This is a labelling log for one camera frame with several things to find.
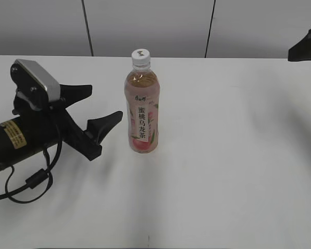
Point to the peach oolong tea bottle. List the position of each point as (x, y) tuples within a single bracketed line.
[(142, 93)]

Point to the white bottle cap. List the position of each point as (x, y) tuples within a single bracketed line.
[(141, 57)]

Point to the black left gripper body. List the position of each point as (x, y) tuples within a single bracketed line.
[(54, 124)]

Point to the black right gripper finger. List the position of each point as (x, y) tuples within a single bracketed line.
[(302, 50)]

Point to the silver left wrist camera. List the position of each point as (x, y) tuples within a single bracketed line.
[(34, 84)]

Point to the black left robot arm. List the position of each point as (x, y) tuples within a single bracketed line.
[(14, 144)]

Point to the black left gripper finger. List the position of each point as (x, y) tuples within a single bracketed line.
[(97, 129), (73, 94)]

